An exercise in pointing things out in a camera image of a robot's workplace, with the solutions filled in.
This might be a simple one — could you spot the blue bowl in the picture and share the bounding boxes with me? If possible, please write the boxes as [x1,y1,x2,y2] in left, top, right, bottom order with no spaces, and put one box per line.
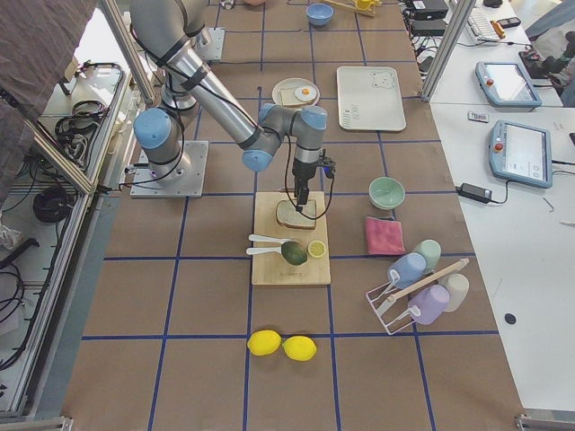
[305,3,334,27]

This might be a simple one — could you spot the pink cloth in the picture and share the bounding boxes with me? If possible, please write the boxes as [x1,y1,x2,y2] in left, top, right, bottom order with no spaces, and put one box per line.
[366,216,405,256]

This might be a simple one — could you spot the wooden cutting board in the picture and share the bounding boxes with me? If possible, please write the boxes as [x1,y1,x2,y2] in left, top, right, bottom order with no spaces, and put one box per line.
[246,191,331,286]

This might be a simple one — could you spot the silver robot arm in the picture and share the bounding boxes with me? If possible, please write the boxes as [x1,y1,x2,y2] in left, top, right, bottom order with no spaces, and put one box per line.
[130,1,334,214]

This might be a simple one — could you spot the teach pendant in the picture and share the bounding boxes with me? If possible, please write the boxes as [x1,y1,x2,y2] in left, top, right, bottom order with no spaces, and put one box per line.
[488,120,553,189]
[474,62,543,110]

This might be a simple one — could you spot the aluminium frame post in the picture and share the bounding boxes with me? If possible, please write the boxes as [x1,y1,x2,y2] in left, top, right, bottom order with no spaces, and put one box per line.
[420,0,475,102]

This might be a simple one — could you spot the white wire cup rack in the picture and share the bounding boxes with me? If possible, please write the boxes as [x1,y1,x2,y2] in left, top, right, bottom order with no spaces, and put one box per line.
[366,259,469,335]

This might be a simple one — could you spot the white bear tray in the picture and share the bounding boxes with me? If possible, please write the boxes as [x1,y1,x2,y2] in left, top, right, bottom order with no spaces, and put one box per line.
[336,66,406,132]

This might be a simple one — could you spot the lemon half slice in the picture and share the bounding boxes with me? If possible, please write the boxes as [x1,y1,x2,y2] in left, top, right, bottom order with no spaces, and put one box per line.
[307,240,326,259]

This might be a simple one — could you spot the yellow lemon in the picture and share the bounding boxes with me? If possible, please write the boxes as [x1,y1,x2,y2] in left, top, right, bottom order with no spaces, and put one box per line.
[282,335,317,362]
[247,330,281,356]

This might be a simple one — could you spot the right yellow lemon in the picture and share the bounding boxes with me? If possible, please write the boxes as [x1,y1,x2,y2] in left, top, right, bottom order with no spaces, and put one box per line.
[282,335,317,362]

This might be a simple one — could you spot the wooden dish rack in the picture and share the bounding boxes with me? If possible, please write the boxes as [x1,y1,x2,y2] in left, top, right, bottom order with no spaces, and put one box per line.
[324,0,357,13]

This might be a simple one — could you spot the fried egg toy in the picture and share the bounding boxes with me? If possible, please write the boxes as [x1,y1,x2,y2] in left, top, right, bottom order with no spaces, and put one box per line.
[294,85,317,102]

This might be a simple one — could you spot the green avocado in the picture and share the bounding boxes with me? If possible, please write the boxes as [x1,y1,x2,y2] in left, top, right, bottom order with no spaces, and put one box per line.
[281,242,307,266]

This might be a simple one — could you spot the green cup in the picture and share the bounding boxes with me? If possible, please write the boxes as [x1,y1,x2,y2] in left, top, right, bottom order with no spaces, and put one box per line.
[412,239,441,273]

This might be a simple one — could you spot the blue cup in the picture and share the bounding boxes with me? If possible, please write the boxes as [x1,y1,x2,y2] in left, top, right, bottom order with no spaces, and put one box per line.
[387,252,427,289]

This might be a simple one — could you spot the yellow cup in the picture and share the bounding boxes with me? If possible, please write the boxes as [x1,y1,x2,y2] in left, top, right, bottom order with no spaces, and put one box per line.
[352,0,382,17]

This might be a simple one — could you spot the lower teach pendant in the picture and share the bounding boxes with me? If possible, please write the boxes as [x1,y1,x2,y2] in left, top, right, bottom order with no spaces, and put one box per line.
[488,120,553,189]

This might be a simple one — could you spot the white round plate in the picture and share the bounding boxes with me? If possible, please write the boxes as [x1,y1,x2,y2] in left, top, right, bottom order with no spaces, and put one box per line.
[271,77,320,109]

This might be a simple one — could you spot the left yellow lemon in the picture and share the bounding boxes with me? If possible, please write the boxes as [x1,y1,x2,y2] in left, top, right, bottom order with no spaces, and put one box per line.
[247,330,281,356]

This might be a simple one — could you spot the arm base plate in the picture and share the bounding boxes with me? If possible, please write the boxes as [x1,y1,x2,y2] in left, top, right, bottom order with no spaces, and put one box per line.
[195,27,226,63]
[129,140,208,198]

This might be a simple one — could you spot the white plastic spoon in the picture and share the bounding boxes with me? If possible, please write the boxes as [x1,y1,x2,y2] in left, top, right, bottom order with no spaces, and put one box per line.
[245,246,282,256]

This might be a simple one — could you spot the black power adapter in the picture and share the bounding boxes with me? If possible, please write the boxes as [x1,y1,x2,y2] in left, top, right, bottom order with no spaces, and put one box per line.
[456,182,492,204]

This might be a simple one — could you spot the upper teach pendant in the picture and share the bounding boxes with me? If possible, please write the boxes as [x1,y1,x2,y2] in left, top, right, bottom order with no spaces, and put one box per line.
[474,62,543,110]

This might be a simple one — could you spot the bread slice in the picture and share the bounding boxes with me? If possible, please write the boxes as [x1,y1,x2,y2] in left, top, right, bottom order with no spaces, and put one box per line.
[275,199,316,230]
[279,87,315,107]

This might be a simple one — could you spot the purple cup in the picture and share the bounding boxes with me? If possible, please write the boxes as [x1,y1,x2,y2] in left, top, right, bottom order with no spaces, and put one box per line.
[408,285,450,325]

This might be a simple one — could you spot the bread slice on plate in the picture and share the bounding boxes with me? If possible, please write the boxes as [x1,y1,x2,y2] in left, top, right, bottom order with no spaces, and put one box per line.
[279,87,315,107]

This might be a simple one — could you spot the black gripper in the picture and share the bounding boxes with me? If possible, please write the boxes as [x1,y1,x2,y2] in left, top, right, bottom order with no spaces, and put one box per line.
[292,151,336,212]

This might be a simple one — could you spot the white cup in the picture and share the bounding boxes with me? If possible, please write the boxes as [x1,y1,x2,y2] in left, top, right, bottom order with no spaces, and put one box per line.
[438,273,469,312]

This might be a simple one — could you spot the green bowl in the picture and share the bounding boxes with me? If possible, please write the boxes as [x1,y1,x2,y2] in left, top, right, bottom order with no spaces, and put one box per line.
[368,177,405,210]

